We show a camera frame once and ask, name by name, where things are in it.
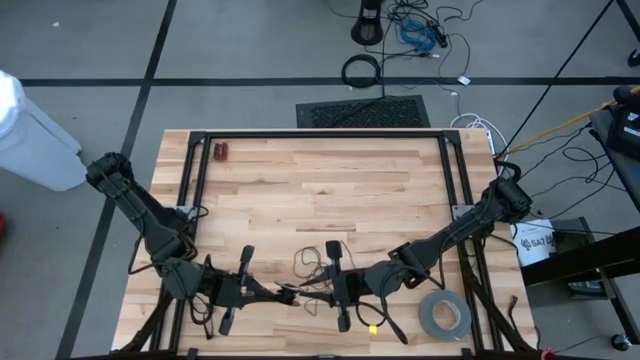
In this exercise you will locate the black floor mat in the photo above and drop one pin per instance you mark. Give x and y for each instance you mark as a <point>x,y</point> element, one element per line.
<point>365,112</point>

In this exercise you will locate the black side cart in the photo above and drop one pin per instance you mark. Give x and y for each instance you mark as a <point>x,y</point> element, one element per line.
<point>575,260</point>

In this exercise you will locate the grey duct tape roll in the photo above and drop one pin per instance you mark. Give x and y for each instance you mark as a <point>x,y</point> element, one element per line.
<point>430,320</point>

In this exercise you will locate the small red block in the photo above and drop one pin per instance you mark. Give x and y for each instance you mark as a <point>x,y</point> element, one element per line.
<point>221,151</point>

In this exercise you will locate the black caster wheel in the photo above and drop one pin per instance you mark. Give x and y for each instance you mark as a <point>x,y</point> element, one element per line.
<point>621,342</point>

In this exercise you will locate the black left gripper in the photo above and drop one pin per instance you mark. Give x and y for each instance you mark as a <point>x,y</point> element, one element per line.
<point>235,290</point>

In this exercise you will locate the white plastic bin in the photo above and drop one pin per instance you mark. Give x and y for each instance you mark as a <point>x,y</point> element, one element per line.
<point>35,145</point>

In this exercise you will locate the black electronic device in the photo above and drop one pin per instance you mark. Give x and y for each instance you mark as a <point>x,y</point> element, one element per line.
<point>625,135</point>

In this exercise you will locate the black floor stand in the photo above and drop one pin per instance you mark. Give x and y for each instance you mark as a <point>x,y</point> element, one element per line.
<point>367,27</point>

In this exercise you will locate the white printed paper sign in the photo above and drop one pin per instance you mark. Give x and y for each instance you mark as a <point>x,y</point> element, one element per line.
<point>532,245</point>

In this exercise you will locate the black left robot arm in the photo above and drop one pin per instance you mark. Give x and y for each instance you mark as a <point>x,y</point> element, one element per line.
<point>140,210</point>

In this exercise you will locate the black aluminium table frame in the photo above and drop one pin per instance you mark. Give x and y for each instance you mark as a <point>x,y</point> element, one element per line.
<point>325,134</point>

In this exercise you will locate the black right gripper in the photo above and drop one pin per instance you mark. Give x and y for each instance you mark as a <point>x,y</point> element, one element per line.
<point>345,285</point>

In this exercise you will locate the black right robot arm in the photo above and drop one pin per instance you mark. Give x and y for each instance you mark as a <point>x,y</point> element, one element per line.
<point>450,235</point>

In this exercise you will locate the black power strip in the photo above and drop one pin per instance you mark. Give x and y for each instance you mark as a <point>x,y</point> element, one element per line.
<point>439,35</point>

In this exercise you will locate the clear safety glasses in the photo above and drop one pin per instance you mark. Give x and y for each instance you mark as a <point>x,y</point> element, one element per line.
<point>208,330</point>

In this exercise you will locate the small white adapter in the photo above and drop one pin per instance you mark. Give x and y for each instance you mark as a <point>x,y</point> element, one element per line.
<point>464,80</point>

